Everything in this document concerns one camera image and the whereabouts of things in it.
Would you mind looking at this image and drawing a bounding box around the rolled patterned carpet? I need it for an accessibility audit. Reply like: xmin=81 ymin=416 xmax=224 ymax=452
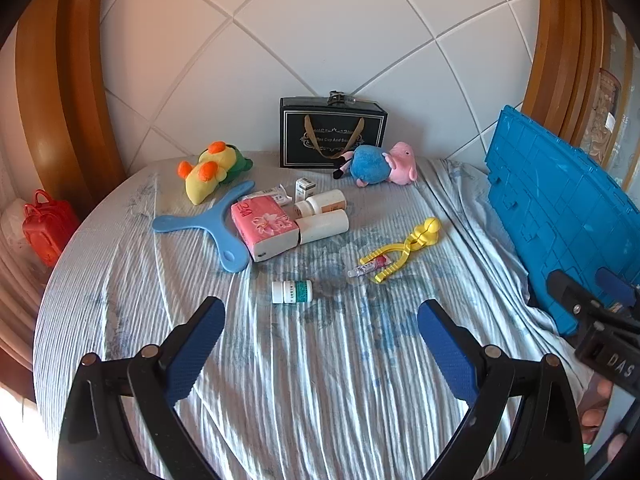
xmin=581 ymin=67 xmax=624 ymax=171

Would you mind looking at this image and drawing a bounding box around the yellow duck plush green hood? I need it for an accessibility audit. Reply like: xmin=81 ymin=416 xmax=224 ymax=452
xmin=177 ymin=141 xmax=254 ymax=206

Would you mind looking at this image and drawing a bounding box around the blue plastic crate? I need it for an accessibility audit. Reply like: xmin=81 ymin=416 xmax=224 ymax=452
xmin=484 ymin=105 xmax=640 ymax=337

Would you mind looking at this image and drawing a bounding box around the white bottle beige label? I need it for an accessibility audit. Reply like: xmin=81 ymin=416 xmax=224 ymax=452
xmin=294 ymin=190 xmax=347 ymax=218

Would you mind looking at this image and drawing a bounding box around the curved wooden frame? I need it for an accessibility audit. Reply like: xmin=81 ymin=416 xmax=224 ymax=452
xmin=15 ymin=0 xmax=127 ymax=206
xmin=520 ymin=0 xmax=615 ymax=147

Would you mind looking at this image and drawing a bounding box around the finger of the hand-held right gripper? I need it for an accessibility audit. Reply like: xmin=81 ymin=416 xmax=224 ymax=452
xmin=596 ymin=267 xmax=640 ymax=311
xmin=545 ymin=269 xmax=608 ymax=328

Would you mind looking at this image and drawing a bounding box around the small clear tube red label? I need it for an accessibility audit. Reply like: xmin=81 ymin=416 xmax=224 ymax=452
xmin=347 ymin=255 xmax=393 ymax=278

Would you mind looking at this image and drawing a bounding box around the flat white blister pack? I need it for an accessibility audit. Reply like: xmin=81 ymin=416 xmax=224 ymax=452
xmin=247 ymin=187 xmax=294 ymax=207

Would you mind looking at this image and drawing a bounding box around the striped blue white cloth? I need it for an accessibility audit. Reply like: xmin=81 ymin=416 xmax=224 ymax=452
xmin=32 ymin=150 xmax=601 ymax=480

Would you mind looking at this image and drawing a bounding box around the plain white bottle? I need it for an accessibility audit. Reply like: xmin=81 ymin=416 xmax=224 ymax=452
xmin=296 ymin=209 xmax=350 ymax=246

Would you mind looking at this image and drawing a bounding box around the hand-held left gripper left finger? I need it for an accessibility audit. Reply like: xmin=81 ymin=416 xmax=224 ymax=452
xmin=56 ymin=296 xmax=227 ymax=480

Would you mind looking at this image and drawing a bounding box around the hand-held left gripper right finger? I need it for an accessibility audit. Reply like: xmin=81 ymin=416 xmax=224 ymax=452
xmin=416 ymin=299 xmax=586 ymax=480

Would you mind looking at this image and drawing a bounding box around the yellow snowball clamp toy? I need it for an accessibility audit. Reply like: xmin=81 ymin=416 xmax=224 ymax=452
xmin=359 ymin=217 xmax=441 ymax=285

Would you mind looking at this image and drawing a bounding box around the blue plastic boomerang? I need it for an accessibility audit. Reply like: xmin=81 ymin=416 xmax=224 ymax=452
xmin=152 ymin=180 xmax=257 ymax=274

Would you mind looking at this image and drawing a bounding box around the white bottle green label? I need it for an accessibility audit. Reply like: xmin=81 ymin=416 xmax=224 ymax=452
xmin=271 ymin=280 xmax=314 ymax=305

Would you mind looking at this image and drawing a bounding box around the pig plush blue outfit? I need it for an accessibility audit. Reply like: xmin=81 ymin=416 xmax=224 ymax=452
xmin=333 ymin=141 xmax=420 ymax=188

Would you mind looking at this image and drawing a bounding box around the black gift box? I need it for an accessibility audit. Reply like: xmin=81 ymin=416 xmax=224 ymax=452
xmin=279 ymin=90 xmax=389 ymax=170

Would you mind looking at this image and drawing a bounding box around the red bag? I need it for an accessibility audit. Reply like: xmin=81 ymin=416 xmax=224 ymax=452
xmin=22 ymin=189 xmax=81 ymax=268

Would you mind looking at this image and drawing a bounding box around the pink tissue pack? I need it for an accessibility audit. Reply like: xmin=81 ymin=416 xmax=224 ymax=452
xmin=230 ymin=195 xmax=300 ymax=263

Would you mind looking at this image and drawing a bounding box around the person's right hand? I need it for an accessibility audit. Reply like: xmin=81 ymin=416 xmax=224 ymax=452
xmin=577 ymin=379 xmax=615 ymax=433

